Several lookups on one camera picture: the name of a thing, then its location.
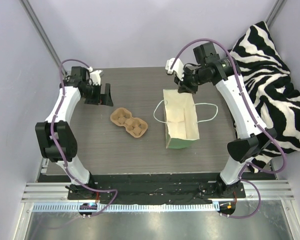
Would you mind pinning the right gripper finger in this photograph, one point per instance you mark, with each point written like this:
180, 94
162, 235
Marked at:
190, 89
181, 88

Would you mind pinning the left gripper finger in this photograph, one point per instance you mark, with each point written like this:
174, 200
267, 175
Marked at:
106, 98
91, 101

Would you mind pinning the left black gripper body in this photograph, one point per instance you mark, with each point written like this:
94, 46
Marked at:
96, 93

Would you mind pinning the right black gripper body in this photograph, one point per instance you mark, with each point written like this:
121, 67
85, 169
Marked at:
186, 81

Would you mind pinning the brown cardboard cup carrier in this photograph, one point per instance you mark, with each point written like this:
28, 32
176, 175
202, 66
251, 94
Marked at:
135, 126

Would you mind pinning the green paper gift bag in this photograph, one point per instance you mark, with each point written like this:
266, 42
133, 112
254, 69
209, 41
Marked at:
180, 118

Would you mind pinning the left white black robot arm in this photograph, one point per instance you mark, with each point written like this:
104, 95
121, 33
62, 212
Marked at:
56, 140

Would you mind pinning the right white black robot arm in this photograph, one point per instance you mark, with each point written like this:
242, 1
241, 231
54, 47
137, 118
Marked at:
253, 135

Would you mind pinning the zebra print blanket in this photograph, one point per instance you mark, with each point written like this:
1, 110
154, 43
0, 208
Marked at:
268, 82

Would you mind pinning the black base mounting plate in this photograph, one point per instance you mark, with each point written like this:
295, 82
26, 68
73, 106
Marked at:
152, 189

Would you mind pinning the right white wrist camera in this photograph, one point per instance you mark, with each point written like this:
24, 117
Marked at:
174, 66

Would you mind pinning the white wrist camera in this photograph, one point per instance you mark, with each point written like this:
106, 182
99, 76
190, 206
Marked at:
95, 76
174, 66

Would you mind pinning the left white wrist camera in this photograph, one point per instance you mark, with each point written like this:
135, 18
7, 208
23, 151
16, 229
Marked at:
95, 76

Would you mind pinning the aluminium frame rail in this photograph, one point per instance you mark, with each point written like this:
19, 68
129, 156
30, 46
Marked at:
54, 192

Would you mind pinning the white slotted cable duct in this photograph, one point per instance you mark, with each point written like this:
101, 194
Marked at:
85, 207

